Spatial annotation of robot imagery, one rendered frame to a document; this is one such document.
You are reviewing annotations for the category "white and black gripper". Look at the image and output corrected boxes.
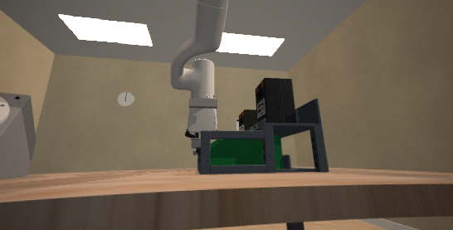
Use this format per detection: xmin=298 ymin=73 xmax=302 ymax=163
xmin=185 ymin=108 xmax=217 ymax=139

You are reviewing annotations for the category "black tool case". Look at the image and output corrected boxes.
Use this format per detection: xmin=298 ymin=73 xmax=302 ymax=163
xmin=256 ymin=78 xmax=297 ymax=124

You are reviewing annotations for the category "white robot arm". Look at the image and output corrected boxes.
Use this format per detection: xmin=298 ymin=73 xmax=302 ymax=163
xmin=0 ymin=0 xmax=229 ymax=124

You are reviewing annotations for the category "dark olive tool case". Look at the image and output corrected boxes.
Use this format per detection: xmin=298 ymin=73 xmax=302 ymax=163
xmin=239 ymin=110 xmax=257 ymax=131

